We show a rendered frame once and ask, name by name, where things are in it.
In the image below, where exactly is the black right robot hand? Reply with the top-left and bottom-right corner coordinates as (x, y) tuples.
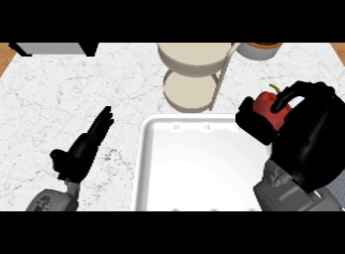
(235, 80), (345, 194)

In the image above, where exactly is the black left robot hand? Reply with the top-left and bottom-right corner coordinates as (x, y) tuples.
(50, 105), (115, 185)

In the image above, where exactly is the red bell pepper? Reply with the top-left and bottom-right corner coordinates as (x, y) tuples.
(254, 83), (295, 133)

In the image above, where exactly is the white tray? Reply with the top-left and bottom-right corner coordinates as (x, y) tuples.
(133, 113), (273, 212)

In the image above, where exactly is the beige tiered basket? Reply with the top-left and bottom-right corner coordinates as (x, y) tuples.
(157, 43), (242, 114)

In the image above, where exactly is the grey pot with brown rim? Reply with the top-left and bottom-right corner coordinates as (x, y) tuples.
(238, 43), (283, 62)

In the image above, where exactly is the grey and black appliance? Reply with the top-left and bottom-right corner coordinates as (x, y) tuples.
(7, 43), (99, 58)

